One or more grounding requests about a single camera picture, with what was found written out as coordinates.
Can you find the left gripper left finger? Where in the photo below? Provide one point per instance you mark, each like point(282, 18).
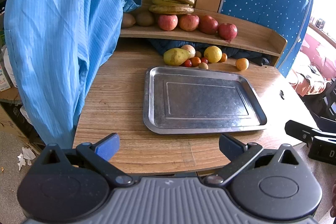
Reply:
point(96, 156)

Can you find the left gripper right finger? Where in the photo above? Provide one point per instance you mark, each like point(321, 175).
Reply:
point(241, 156)

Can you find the large orange persimmon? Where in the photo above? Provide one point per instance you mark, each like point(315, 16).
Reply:
point(242, 64)

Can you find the brown longan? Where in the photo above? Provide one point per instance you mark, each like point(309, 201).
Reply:
point(203, 65)
point(198, 54)

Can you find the small orange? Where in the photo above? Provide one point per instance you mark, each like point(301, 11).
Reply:
point(223, 58)

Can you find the red cherry tomato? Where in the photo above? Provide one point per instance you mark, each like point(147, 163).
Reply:
point(204, 60)
point(188, 63)

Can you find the yellow lemon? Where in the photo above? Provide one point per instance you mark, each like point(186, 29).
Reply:
point(213, 54)

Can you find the crumpled white paper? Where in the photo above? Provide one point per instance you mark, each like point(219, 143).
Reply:
point(25, 158)

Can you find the pink floral cushion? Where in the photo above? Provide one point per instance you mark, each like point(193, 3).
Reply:
point(314, 66)

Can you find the metal baking tray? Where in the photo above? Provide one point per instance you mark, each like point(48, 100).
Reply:
point(180, 100)

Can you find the dark blue jacket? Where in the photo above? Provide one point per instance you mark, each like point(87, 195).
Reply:
point(163, 45)

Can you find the curved wooden shelf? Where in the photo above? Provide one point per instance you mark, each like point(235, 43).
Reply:
point(251, 36)

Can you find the rightmost red apple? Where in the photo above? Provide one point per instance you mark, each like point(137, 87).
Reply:
point(227, 31)

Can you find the dark red apple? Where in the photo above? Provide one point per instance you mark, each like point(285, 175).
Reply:
point(208, 25)

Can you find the left brown kiwi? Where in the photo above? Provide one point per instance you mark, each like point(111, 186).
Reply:
point(128, 21)

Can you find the brown kiwi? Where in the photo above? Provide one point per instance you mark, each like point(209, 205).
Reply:
point(128, 21)
point(145, 19)

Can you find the pale red apple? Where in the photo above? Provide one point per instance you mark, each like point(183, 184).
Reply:
point(167, 22)
point(189, 22)

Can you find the right brown kiwi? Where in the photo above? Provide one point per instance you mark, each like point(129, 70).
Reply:
point(145, 19)

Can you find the light blue hanging garment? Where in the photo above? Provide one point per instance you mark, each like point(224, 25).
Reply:
point(55, 49)

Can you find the leftmost pale red apple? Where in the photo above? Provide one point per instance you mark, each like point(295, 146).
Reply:
point(167, 22)

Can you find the bottom brown banana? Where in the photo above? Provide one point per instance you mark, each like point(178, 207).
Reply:
point(171, 10)

